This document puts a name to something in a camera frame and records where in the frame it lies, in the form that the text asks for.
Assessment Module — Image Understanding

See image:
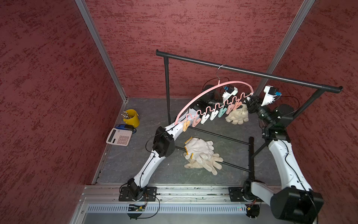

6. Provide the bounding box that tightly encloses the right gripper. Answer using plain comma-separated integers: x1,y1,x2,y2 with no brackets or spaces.
243,92,274,125

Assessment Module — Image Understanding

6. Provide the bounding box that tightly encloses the white work glove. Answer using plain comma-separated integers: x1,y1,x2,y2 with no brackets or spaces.
184,138,214,164

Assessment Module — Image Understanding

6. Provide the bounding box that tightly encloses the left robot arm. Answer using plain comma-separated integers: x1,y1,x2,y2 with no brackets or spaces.
125,85,223,201

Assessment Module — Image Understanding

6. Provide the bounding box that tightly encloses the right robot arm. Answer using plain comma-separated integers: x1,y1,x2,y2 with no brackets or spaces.
241,95,324,224

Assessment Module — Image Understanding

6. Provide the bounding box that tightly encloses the black clothes rack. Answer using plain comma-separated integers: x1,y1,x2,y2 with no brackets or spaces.
156,50,343,179

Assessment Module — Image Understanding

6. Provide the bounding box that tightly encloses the right controller board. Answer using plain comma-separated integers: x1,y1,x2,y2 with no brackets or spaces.
246,204,260,219

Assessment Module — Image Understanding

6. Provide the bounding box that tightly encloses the controller board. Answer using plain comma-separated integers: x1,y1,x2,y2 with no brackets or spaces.
128,204,146,212
246,204,260,219

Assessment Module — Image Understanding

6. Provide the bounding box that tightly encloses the yellow cup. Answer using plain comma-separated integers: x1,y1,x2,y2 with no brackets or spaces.
121,109,140,128

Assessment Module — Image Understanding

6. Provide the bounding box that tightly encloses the blue stapler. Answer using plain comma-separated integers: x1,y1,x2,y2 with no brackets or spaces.
115,124,137,133

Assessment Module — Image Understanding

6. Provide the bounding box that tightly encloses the pink calculator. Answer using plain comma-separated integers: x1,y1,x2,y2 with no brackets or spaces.
106,128,132,146

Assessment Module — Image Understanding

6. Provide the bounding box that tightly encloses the left controller board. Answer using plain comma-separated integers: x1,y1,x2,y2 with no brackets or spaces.
128,204,146,212

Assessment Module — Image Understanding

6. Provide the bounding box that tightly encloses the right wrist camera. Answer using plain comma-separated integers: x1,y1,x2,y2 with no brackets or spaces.
261,85,282,106

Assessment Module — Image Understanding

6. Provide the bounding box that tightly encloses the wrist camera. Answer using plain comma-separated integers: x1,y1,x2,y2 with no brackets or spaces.
261,85,282,106
222,85,238,102

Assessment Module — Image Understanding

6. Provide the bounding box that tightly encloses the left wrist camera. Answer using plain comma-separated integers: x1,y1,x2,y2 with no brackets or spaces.
222,85,238,102

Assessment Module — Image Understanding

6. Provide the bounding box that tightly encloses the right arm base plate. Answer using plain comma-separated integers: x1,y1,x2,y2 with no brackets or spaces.
228,187,262,203

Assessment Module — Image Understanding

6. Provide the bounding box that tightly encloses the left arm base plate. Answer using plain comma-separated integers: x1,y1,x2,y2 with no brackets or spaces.
118,186,158,202

